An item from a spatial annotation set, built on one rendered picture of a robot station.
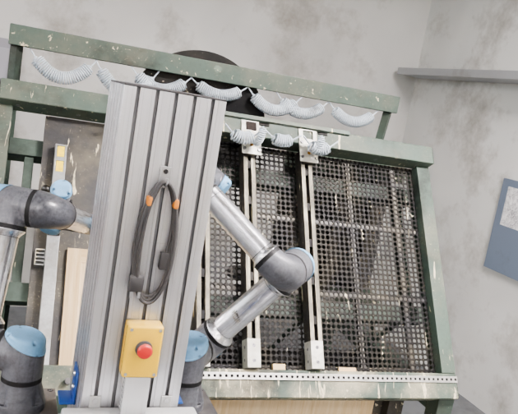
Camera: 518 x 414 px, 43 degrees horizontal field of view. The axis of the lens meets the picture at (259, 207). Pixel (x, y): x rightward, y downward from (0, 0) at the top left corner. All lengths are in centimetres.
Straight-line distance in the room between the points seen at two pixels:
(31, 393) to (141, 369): 50
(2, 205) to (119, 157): 60
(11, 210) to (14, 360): 43
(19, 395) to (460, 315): 425
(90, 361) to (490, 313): 415
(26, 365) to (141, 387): 45
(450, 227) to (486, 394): 141
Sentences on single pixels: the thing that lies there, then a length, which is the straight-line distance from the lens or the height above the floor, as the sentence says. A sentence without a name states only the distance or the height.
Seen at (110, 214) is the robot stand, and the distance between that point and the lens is 159.
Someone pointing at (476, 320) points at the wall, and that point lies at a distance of 558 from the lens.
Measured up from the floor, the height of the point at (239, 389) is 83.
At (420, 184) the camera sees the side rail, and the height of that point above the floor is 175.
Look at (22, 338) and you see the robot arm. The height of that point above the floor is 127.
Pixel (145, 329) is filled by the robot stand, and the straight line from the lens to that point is 164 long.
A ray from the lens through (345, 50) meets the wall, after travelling 629.
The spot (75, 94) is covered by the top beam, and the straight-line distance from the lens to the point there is 308.
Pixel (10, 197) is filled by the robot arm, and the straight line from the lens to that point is 207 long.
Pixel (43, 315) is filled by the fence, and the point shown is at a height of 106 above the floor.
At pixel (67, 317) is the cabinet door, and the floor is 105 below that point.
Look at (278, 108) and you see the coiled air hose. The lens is 373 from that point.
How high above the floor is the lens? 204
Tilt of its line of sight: 9 degrees down
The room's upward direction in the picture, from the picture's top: 10 degrees clockwise
